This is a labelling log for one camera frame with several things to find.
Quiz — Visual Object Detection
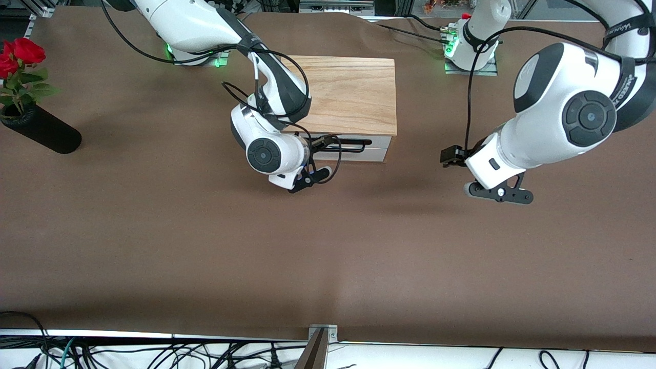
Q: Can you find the black cable tangle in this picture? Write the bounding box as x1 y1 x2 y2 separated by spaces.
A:
72 339 309 369

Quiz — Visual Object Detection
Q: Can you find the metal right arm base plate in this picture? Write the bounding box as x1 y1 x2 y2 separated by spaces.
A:
165 49 230 68

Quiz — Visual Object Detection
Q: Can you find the silver metal bracket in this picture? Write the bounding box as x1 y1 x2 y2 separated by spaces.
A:
307 324 339 344

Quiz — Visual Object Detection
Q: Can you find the dark brown mounting post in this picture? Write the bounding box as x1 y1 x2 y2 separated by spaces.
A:
293 328 329 369

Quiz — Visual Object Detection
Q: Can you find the curved black floor cable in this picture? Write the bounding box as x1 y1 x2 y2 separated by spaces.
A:
0 310 52 369

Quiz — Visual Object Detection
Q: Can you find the red artificial rose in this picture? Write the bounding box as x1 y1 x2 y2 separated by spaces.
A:
0 41 21 111
11 37 63 116

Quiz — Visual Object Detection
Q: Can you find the black metal drawer handle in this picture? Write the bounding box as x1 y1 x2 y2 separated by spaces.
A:
320 137 373 153

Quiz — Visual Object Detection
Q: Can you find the teal cable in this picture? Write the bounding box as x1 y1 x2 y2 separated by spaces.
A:
59 337 78 369

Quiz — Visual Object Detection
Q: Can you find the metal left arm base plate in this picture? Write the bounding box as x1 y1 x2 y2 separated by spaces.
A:
444 57 499 77

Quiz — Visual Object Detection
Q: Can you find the aluminium frame profile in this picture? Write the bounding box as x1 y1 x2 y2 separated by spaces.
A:
28 0 58 19

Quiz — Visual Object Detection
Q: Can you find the light wooden drawer cabinet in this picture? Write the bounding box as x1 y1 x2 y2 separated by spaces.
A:
281 55 398 163

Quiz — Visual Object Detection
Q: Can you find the grey electronics unit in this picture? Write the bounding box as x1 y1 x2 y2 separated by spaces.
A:
299 0 376 15

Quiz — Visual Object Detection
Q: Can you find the black cylindrical vase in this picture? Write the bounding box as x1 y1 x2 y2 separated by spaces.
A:
0 101 83 155

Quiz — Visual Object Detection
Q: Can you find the long black right arm cable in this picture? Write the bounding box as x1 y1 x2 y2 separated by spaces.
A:
100 0 267 66

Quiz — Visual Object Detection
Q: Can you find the thin white cable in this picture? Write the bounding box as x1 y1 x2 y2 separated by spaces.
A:
250 51 261 100

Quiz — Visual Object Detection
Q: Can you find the colourful package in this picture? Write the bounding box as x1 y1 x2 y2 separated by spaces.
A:
423 0 464 14

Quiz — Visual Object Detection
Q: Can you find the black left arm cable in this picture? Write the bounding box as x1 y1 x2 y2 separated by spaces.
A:
463 26 623 152

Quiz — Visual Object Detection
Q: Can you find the black cable behind table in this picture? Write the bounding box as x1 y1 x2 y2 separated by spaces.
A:
377 14 447 38

